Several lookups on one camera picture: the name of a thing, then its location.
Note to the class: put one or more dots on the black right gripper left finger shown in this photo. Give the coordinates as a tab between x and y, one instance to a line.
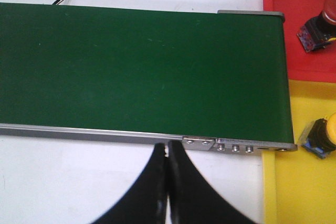
146	200

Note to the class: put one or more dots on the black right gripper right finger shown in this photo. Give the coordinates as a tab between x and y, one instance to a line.
192	198

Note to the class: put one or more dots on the yellow plate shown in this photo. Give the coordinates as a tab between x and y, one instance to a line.
298	186

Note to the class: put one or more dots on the push button on yellow plate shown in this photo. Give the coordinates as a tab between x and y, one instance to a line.
318	137

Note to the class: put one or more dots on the push button on red plate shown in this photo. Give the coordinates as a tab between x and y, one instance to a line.
318	32

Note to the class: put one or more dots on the red plate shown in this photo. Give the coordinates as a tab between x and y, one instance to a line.
309	57

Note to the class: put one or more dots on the aluminium conveyor frame rail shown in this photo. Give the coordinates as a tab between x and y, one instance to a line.
236	145

